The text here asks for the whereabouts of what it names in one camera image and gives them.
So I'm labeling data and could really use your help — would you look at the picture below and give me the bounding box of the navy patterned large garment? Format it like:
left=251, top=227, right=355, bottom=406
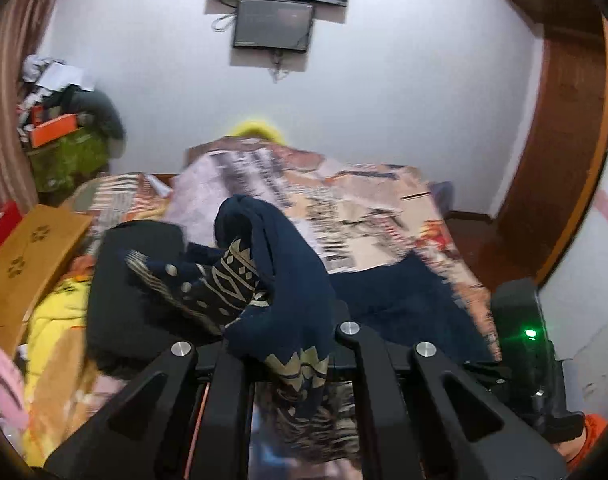
left=123, top=194, right=495, bottom=466

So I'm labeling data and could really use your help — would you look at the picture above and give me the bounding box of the person's right hand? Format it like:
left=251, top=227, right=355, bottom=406
left=554, top=434, right=586, bottom=463

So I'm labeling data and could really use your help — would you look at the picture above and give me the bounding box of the black folded garment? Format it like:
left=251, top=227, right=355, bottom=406
left=86, top=220, right=220, bottom=379

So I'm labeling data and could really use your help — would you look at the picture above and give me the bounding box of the yellow blanket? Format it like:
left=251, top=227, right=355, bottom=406
left=23, top=278, right=96, bottom=467

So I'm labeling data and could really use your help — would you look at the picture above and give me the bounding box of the pink white plush item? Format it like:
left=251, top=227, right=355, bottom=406
left=0, top=348, right=29, bottom=434

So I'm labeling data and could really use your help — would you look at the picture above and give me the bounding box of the newspaper print bed sheet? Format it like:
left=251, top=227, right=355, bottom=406
left=72, top=138, right=500, bottom=360

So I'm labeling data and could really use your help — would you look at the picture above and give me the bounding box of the cardboard box with paw prints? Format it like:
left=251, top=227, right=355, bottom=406
left=0, top=205, right=92, bottom=358

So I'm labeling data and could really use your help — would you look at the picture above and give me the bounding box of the red box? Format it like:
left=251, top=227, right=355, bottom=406
left=0, top=199, right=25, bottom=261

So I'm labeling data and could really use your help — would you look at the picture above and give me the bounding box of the green patterned bag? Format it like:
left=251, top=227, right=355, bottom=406
left=27, top=128, right=108, bottom=194

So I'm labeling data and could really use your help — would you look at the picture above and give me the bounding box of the yellow plush pillow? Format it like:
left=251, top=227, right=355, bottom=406
left=227, top=120, right=285, bottom=145

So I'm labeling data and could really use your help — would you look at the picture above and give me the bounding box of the orange shoe box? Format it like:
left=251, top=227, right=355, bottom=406
left=29, top=114, right=78, bottom=148

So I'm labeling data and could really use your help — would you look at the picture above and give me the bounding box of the dark grey cloth bundle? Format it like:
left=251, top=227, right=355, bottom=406
left=61, top=84, right=126, bottom=141

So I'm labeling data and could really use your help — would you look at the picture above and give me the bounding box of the striped maroon curtain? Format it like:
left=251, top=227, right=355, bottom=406
left=0, top=0, right=56, bottom=212

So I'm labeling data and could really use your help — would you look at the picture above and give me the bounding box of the brown wooden door frame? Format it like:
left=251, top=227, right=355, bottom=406
left=497, top=0, right=608, bottom=284

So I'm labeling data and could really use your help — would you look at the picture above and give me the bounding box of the small wall monitor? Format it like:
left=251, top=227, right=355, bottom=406
left=232, top=0, right=315, bottom=53

